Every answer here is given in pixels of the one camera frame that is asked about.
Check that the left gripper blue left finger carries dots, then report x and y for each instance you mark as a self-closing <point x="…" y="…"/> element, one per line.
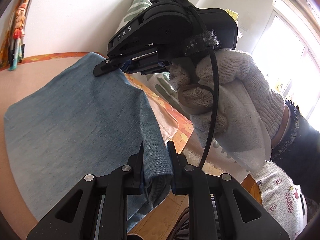
<point x="135" y="182"/>

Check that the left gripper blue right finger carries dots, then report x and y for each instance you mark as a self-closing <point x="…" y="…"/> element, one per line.
<point x="179" y="182"/>

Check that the light blue denim pants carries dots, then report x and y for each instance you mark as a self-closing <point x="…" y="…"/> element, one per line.
<point x="82" y="129"/>

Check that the right forearm dark sleeve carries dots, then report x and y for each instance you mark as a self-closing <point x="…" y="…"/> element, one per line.
<point x="298" y="153"/>

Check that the right hand white glove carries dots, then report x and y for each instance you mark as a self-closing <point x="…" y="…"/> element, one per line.
<point x="251" y="117"/>

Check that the green white patterned cushion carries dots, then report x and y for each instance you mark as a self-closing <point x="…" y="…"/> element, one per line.
<point x="159" y="82"/>

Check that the wooden chair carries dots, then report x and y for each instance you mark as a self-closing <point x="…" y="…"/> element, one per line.
<point x="250" y="185"/>

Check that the white printed cloth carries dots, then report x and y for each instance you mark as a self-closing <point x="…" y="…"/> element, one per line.
<point x="282" y="199"/>

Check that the grey folded tripod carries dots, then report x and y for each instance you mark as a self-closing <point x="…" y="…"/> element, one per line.
<point x="15" y="54"/>

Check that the orange floral scarf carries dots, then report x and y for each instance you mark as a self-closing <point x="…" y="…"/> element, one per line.
<point x="5" y="43"/>

